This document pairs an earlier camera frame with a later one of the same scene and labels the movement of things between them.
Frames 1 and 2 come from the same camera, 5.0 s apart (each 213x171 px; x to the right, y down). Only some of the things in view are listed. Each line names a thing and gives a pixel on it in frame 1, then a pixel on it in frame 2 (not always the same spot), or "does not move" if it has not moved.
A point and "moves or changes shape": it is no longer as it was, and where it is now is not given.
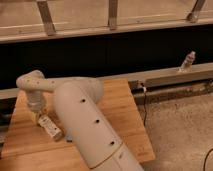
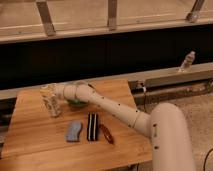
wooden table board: [25, 146] does not move
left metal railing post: [46, 15] does not move
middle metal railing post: [112, 14] does not move
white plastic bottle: [50, 127] moves or changes shape
